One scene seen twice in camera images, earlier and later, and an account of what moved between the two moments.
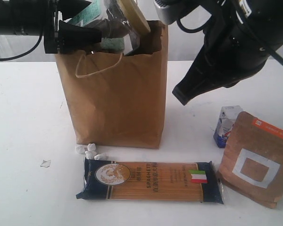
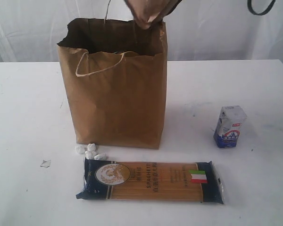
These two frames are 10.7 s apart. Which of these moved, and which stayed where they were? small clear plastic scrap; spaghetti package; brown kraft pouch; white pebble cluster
Moved: brown kraft pouch
Stayed: white pebble cluster; spaghetti package; small clear plastic scrap
